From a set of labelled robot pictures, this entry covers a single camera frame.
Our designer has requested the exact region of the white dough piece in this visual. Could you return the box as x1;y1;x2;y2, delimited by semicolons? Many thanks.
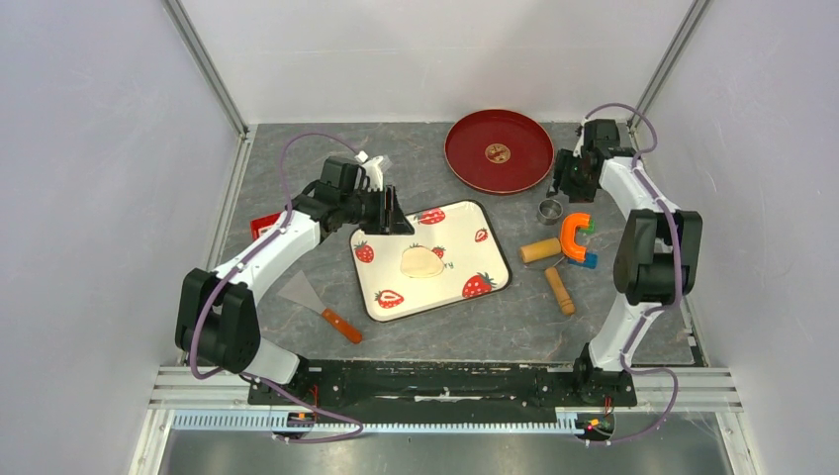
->
400;246;445;279

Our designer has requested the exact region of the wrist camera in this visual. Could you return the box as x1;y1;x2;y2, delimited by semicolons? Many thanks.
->
573;119;621;157
318;152;392;199

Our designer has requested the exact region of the metal scraper orange handle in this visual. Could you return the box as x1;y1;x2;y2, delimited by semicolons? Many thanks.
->
279;271;363;344

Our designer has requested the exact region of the wooden dough roller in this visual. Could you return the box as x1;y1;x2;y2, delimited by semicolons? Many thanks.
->
518;237;576;316

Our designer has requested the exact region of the blue toy brick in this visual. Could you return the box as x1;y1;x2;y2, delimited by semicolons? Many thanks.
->
567;252;599;269

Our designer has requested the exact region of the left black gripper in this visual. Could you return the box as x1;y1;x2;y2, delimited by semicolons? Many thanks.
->
340;185;415;237

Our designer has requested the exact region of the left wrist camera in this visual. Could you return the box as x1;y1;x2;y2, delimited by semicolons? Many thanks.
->
318;152;392;199

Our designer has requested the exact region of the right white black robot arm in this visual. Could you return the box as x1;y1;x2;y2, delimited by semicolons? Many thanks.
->
550;149;702;404

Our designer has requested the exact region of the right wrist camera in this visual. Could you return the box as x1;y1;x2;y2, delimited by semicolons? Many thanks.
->
573;119;621;157

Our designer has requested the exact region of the round red plate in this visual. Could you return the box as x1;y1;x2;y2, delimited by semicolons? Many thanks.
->
444;109;554;195

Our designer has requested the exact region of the aluminium frame rail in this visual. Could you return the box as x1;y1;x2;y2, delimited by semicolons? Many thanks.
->
149;360;742;434

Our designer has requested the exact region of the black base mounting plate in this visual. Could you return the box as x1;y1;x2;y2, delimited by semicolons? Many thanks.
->
286;359;637;425

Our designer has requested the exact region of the red toy brick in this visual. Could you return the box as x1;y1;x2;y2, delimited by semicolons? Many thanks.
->
249;213;280;240

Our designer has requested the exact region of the orange curved toy track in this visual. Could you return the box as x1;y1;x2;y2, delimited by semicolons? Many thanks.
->
559;213;592;260

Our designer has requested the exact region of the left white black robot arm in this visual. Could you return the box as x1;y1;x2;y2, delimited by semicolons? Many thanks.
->
175;185;415;404

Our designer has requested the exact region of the white strawberry tray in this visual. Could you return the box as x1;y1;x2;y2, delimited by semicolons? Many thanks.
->
349;200;512;323

